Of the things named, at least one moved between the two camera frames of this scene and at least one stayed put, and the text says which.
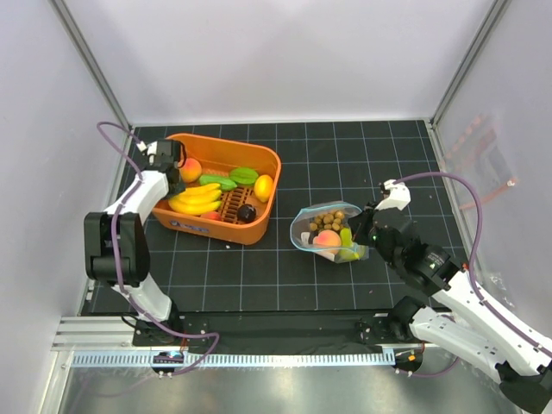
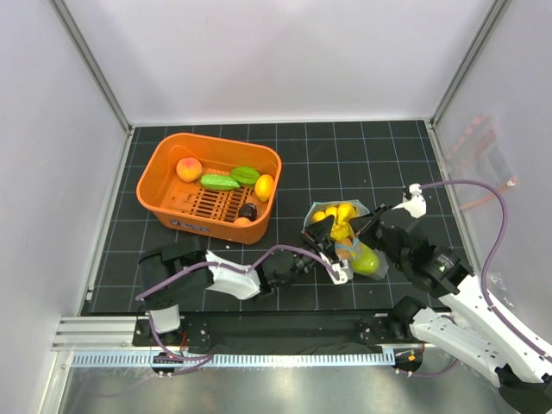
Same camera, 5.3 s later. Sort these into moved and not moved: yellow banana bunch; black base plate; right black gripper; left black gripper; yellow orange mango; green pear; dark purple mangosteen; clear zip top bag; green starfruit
Moved: clear zip top bag; left black gripper; green pear; yellow banana bunch
Not moved: green starfruit; black base plate; dark purple mangosteen; yellow orange mango; right black gripper
